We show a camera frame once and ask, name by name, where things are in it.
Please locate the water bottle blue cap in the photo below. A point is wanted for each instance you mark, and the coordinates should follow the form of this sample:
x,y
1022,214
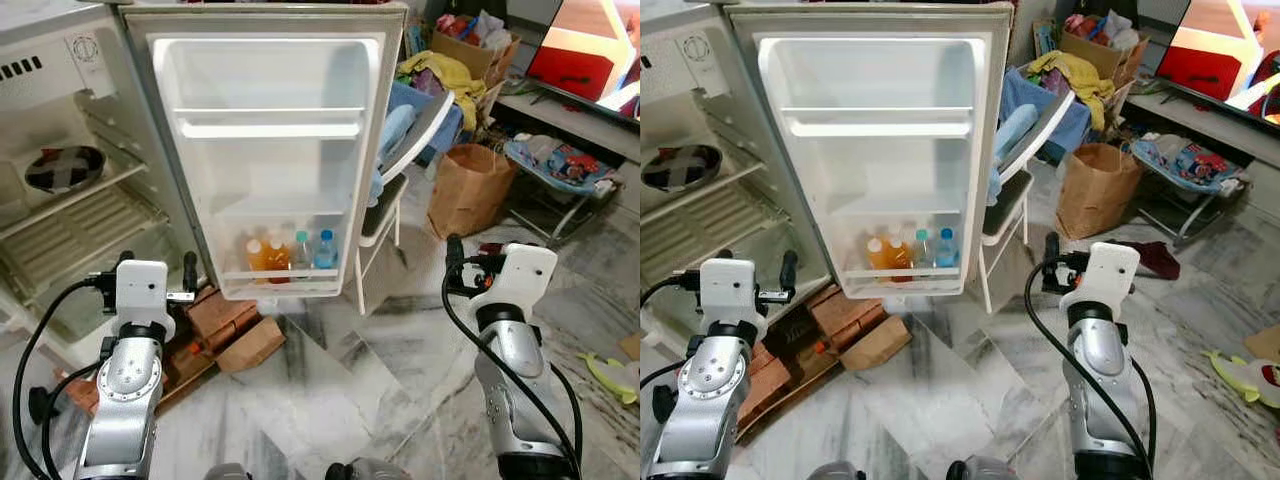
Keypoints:
x,y
946,248
325,250

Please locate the green white plastic toy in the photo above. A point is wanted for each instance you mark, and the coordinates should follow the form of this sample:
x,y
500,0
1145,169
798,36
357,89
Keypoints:
x,y
1240,375
610,380

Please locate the grey robot leg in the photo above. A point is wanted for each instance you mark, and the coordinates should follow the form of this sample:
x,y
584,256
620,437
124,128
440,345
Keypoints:
x,y
370,472
988,472
835,473
228,473

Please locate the clear fridge shelf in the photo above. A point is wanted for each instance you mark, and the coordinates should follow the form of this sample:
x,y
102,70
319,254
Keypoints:
x,y
20,205
745,165

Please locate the silver fridge door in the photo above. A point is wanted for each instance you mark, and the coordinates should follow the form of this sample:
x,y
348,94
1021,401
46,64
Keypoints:
x,y
270,75
870,75

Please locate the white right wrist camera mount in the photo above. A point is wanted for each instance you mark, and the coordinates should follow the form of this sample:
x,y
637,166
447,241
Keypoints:
x,y
525,272
1110,270

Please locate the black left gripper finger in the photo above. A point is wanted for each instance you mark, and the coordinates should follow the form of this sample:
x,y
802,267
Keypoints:
x,y
787,270
723,255
125,257
189,272

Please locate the brown cardboard sheet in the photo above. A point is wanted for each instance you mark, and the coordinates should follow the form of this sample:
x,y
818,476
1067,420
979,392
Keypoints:
x,y
880,342
255,345

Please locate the cardboard box with clothes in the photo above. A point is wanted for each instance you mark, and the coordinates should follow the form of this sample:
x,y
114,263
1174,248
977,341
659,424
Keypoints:
x,y
1085,45
450,42

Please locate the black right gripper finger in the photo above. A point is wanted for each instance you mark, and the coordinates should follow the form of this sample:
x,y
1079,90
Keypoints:
x,y
455,262
1052,260

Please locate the black bowl with tape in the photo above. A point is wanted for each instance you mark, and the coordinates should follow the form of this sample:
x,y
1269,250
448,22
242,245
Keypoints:
x,y
65,170
682,168

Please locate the grey robot right leg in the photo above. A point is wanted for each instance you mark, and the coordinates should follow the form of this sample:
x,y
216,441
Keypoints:
x,y
988,472
370,472

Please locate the flat screen television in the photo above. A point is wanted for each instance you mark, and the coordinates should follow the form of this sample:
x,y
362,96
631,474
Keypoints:
x,y
575,65
1200,65

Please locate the dark red cloth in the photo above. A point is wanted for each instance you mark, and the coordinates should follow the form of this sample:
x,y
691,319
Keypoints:
x,y
1155,260
490,247

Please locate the yellow cloth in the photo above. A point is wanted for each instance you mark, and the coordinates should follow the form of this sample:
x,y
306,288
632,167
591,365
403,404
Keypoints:
x,y
1075,75
450,75

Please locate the grey robot left leg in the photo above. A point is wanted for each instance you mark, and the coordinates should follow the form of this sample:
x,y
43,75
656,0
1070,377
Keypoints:
x,y
228,473
835,473

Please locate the small orange drink bottle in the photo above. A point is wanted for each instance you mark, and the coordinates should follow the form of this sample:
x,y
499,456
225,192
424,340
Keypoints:
x,y
255,256
876,255

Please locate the ribbed white fridge shelf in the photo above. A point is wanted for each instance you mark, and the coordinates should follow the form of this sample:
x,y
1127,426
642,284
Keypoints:
x,y
700,225
70,235

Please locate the colourful baby bouncer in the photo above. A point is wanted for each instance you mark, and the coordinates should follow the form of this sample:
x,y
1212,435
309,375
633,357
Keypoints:
x,y
1190,160
560,160

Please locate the water bottle teal cap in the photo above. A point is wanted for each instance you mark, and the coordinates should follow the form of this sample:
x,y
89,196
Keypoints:
x,y
922,248
302,250

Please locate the brown paper bag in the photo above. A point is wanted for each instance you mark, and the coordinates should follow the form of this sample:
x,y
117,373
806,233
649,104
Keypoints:
x,y
470,195
1098,195

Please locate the grey television shelf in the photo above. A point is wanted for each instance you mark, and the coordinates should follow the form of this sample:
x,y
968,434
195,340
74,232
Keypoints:
x,y
560,115
1190,118

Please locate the light blue cloth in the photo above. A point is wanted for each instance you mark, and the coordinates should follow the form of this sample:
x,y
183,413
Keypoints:
x,y
1015,135
395,135

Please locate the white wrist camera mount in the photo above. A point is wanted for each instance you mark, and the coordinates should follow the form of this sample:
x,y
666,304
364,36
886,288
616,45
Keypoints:
x,y
525,272
728,288
142,290
1110,270

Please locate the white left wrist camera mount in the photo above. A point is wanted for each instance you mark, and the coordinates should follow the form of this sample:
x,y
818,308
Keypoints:
x,y
142,290
728,288

